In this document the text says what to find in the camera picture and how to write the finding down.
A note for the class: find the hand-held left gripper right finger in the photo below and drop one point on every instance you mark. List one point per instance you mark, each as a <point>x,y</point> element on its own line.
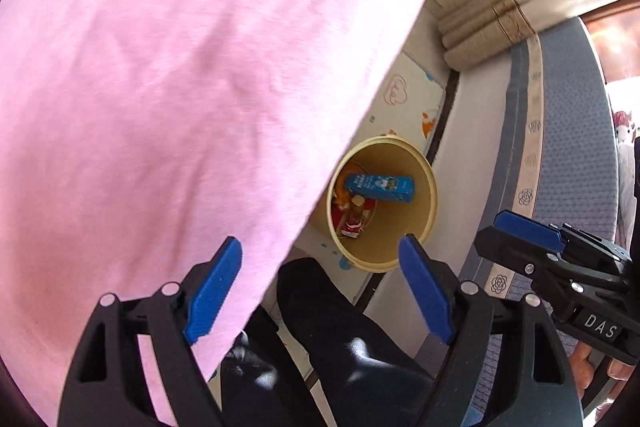
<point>425,292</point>

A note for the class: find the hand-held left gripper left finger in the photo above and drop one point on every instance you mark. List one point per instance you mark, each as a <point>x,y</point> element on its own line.
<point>215,287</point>

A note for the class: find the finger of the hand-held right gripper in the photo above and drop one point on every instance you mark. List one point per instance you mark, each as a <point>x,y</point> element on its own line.
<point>525,227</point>
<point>510,252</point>

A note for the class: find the beige round bin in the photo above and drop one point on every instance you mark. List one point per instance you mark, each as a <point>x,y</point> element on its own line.
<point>385,247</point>

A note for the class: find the red packet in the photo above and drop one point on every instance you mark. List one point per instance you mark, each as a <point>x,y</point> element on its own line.
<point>354,224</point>

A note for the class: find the blue carton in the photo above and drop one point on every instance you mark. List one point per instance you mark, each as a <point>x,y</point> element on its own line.
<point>380,187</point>

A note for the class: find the orange wrapper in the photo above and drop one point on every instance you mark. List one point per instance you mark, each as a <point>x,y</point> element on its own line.
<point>345,199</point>

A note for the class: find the person's right hand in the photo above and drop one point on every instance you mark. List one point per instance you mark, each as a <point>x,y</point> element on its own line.
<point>582,367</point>

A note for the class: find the grey patterned rug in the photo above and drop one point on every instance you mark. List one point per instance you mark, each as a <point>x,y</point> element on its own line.
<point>570,132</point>

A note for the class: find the person's black trousers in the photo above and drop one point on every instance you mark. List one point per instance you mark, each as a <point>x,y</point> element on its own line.
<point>325,332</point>

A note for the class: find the white plush toy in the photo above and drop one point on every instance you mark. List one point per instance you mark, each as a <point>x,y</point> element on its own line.
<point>625,147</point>

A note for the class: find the cartoon play mat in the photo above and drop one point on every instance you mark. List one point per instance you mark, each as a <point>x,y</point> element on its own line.
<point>400,92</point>

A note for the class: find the pink blanket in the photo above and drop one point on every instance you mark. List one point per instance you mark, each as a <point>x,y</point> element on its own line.
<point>175,82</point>

